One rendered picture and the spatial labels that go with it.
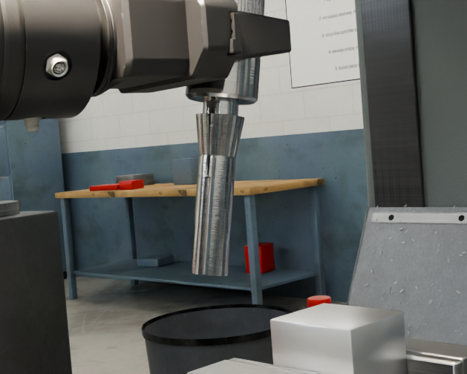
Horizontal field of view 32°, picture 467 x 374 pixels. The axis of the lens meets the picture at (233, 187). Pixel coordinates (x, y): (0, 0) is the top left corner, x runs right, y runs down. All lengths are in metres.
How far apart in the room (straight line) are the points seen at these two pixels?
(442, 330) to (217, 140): 0.39
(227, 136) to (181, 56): 0.07
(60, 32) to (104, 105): 7.22
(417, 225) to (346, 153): 4.84
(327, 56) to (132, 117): 2.20
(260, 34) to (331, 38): 5.28
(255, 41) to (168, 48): 0.07
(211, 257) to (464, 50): 0.43
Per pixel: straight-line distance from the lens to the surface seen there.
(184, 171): 6.36
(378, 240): 0.90
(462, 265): 0.84
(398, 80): 0.89
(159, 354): 2.46
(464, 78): 0.86
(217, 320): 2.81
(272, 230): 6.21
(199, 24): 0.46
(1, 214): 0.85
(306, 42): 5.93
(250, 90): 0.52
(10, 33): 0.43
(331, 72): 5.78
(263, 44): 0.52
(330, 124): 5.80
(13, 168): 7.75
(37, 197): 7.87
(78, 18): 0.44
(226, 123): 0.52
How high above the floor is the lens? 1.17
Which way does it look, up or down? 3 degrees down
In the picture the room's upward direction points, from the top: 4 degrees counter-clockwise
